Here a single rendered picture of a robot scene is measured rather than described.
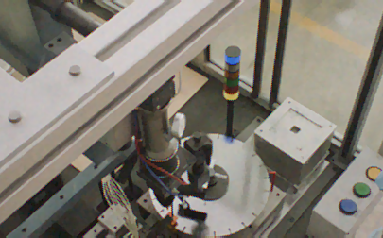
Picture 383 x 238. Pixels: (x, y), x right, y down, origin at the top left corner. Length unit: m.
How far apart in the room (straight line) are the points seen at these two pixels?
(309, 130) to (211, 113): 0.38
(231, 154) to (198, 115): 0.37
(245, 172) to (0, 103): 1.29
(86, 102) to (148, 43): 0.06
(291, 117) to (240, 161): 0.26
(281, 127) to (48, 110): 1.46
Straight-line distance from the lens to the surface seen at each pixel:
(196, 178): 1.42
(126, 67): 0.40
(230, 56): 1.63
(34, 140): 0.37
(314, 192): 1.86
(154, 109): 1.09
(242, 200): 1.60
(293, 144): 1.78
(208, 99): 2.05
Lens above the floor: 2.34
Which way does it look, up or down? 53 degrees down
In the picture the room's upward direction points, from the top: 3 degrees counter-clockwise
